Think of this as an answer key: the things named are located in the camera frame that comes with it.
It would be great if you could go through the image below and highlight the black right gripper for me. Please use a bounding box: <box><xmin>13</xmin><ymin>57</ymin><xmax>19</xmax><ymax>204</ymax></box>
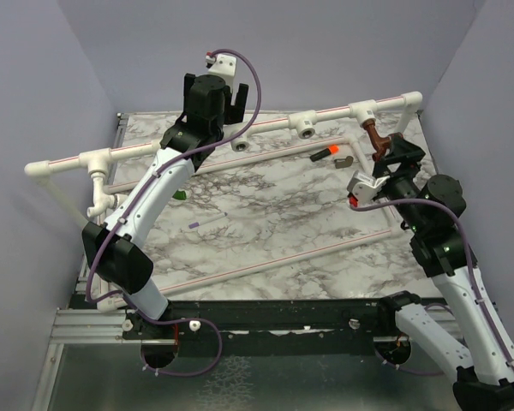
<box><xmin>373</xmin><ymin>131</ymin><xmax>427</xmax><ymax>233</ymax></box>

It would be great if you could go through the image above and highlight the brown plastic faucet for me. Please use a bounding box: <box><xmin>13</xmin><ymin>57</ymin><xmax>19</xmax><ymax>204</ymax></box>
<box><xmin>362</xmin><ymin>119</ymin><xmax>391</xmax><ymax>162</ymax></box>

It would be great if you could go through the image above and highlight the white PVC pipe frame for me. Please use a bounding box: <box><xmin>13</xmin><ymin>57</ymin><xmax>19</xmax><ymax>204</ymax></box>
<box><xmin>25</xmin><ymin>92</ymin><xmax>423</xmax><ymax>312</ymax></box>

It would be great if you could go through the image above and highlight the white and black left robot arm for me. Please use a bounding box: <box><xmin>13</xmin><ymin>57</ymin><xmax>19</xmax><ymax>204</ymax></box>
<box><xmin>81</xmin><ymin>74</ymin><xmax>249</xmax><ymax>338</ymax></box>

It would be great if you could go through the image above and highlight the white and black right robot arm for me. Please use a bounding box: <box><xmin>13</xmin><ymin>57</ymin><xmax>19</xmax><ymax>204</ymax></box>
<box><xmin>367</xmin><ymin>133</ymin><xmax>514</xmax><ymax>410</ymax></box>

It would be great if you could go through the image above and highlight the orange and black highlighter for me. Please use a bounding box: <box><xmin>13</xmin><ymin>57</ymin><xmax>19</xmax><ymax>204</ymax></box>
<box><xmin>309</xmin><ymin>145</ymin><xmax>339</xmax><ymax>163</ymax></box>

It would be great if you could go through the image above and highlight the green plastic faucet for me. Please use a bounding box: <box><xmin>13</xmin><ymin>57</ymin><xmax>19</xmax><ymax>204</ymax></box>
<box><xmin>173</xmin><ymin>190</ymin><xmax>187</xmax><ymax>201</ymax></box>

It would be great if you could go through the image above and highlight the purple and white pen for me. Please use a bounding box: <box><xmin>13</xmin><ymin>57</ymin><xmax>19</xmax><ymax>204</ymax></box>
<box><xmin>188</xmin><ymin>211</ymin><xmax>228</xmax><ymax>229</ymax></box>

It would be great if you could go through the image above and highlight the white plastic faucet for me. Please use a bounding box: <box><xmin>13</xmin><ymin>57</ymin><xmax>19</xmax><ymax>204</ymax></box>
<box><xmin>87</xmin><ymin>171</ymin><xmax>119</xmax><ymax>218</ymax></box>

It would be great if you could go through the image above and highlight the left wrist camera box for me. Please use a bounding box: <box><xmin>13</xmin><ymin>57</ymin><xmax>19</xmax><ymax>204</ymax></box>
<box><xmin>206</xmin><ymin>52</ymin><xmax>237</xmax><ymax>81</ymax></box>

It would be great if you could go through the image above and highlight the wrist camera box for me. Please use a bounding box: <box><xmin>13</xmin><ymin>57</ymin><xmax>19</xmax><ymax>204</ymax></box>
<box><xmin>347</xmin><ymin>170</ymin><xmax>389</xmax><ymax>207</ymax></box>
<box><xmin>206</xmin><ymin>52</ymin><xmax>237</xmax><ymax>81</ymax></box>

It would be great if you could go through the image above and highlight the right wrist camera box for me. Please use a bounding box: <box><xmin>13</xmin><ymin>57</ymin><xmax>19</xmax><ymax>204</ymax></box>
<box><xmin>347</xmin><ymin>170</ymin><xmax>389</xmax><ymax>207</ymax></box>

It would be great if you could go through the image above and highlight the grey metal bracket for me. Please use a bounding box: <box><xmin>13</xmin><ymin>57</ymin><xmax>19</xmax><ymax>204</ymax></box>
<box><xmin>334</xmin><ymin>156</ymin><xmax>354</xmax><ymax>169</ymax></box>

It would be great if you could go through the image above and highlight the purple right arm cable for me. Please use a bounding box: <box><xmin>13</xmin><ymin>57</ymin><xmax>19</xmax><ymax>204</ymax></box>
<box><xmin>350</xmin><ymin>199</ymin><xmax>514</xmax><ymax>395</ymax></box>

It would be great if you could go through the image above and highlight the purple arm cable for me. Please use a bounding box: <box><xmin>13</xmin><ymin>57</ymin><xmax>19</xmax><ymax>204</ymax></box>
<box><xmin>85</xmin><ymin>47</ymin><xmax>262</xmax><ymax>325</ymax></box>
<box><xmin>350</xmin><ymin>199</ymin><xmax>514</xmax><ymax>395</ymax></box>

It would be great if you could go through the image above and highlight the black front mounting rail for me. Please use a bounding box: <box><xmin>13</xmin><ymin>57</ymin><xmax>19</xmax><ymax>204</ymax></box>
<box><xmin>68</xmin><ymin>297</ymin><xmax>455</xmax><ymax>359</ymax></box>

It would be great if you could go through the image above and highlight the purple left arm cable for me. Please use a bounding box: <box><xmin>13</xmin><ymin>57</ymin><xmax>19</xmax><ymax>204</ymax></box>
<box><xmin>85</xmin><ymin>47</ymin><xmax>262</xmax><ymax>325</ymax></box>

